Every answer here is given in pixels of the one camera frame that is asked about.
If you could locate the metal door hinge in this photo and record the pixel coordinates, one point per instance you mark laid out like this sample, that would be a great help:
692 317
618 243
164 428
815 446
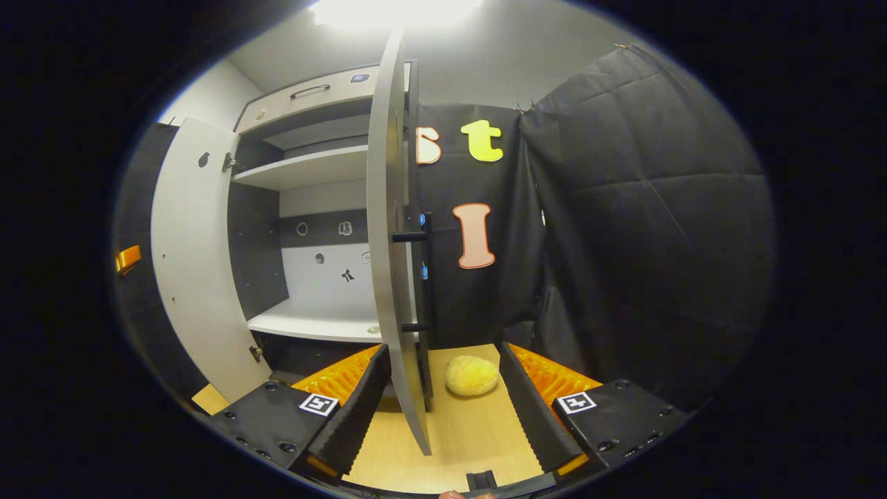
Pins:
256 353
227 163

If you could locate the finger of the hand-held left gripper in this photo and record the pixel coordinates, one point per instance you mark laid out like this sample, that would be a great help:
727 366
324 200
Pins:
128 258

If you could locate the long ceiling light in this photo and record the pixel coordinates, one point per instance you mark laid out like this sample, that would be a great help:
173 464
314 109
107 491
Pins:
395 10

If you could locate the white shoe cabinet door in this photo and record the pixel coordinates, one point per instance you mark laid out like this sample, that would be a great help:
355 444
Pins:
388 277
201 277

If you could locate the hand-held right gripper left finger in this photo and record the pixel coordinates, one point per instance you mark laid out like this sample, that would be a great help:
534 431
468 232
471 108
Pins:
360 416

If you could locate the black backdrop cloth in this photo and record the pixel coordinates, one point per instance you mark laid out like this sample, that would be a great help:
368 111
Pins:
658 242

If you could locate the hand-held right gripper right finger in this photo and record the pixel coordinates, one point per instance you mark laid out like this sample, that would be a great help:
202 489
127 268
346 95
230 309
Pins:
530 409

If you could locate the yellow plush toy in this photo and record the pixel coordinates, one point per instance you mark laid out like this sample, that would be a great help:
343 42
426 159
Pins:
471 375

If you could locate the white double-door shoe cabinet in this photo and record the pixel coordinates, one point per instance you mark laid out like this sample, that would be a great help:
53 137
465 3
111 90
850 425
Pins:
319 166

